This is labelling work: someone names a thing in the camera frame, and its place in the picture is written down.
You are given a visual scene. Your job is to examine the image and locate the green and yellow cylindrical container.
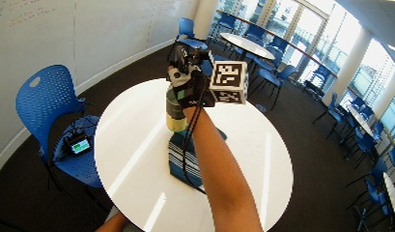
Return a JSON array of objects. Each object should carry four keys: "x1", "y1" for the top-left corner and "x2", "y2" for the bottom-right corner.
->
[{"x1": 164, "y1": 86, "x2": 189, "y2": 133}]

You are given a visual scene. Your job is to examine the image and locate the white marker cube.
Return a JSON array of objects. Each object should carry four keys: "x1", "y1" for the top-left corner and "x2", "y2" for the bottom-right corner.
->
[{"x1": 209, "y1": 60, "x2": 251, "y2": 106}]

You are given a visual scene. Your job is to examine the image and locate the blue perforated plastic chair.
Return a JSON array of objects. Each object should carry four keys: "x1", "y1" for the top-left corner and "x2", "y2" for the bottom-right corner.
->
[
  {"x1": 15, "y1": 64, "x2": 104, "y2": 191},
  {"x1": 176, "y1": 16, "x2": 211, "y2": 50}
]

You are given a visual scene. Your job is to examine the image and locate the white round table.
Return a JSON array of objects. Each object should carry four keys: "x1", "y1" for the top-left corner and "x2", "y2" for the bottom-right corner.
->
[
  {"x1": 345, "y1": 101, "x2": 376, "y2": 137},
  {"x1": 219, "y1": 32, "x2": 277, "y2": 61},
  {"x1": 382, "y1": 171, "x2": 395, "y2": 224}
]

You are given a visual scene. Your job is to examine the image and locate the white building column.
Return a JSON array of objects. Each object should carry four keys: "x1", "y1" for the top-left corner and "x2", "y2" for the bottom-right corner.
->
[
  {"x1": 192, "y1": 0, "x2": 220, "y2": 33},
  {"x1": 322, "y1": 26, "x2": 376, "y2": 105}
]

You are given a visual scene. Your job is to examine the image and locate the blue striped cloth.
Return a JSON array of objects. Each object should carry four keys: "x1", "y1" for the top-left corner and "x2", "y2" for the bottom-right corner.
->
[{"x1": 168, "y1": 126, "x2": 229, "y2": 190}]

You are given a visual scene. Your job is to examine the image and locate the small black screen device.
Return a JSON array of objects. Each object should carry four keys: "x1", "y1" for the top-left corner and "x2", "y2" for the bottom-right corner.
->
[{"x1": 63, "y1": 133, "x2": 96, "y2": 157}]

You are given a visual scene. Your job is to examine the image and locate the cluster of blue seats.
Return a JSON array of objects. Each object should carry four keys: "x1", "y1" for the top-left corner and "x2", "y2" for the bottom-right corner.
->
[{"x1": 215, "y1": 13, "x2": 395, "y2": 232}]

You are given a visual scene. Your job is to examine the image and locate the black glove cable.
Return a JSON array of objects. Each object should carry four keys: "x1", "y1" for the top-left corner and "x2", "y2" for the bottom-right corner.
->
[{"x1": 180, "y1": 75, "x2": 213, "y2": 195}]

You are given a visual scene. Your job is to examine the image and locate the black cables on chair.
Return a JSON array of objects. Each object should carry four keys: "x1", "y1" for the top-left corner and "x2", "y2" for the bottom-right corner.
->
[{"x1": 59, "y1": 115, "x2": 100, "y2": 140}]

